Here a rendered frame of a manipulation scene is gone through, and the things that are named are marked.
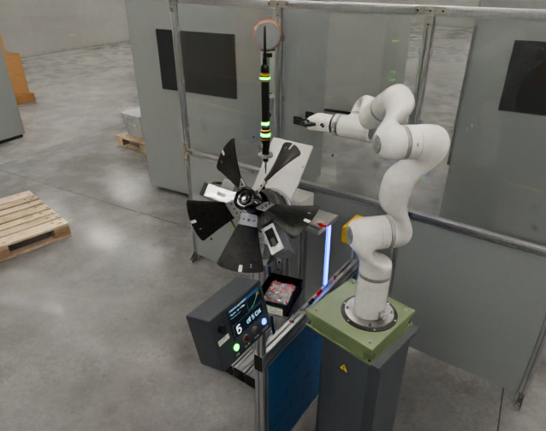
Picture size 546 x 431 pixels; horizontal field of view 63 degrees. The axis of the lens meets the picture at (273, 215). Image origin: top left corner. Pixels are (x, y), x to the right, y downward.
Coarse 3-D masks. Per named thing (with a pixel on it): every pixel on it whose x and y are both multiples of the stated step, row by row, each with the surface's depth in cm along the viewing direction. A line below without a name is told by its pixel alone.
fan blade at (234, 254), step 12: (240, 228) 217; (252, 228) 220; (228, 240) 216; (240, 240) 216; (252, 240) 218; (228, 252) 215; (240, 252) 215; (252, 252) 217; (228, 264) 214; (240, 264) 214
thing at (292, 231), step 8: (272, 208) 215; (280, 208) 215; (288, 208) 214; (296, 208) 214; (304, 208) 212; (312, 208) 211; (272, 216) 210; (280, 216) 209; (288, 216) 208; (296, 216) 208; (304, 216) 207; (312, 216) 206; (280, 224) 206; (288, 224) 205; (296, 224) 204; (304, 224) 204; (288, 232) 202; (296, 232) 201
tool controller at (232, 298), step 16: (224, 288) 153; (240, 288) 151; (256, 288) 152; (208, 304) 145; (224, 304) 143; (240, 304) 146; (256, 304) 152; (192, 320) 140; (208, 320) 136; (224, 320) 141; (256, 320) 153; (208, 336) 139; (224, 336) 141; (240, 336) 147; (256, 336) 153; (208, 352) 142; (224, 352) 141; (240, 352) 147; (224, 368) 141
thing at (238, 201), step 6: (246, 186) 218; (240, 192) 220; (246, 192) 218; (252, 192) 216; (234, 198) 220; (240, 198) 219; (246, 198) 218; (252, 198) 215; (258, 198) 219; (264, 198) 225; (234, 204) 219; (240, 204) 218; (246, 204) 217; (252, 204) 215; (258, 204) 219; (246, 210) 218; (252, 210) 219; (258, 210) 224; (258, 216) 224
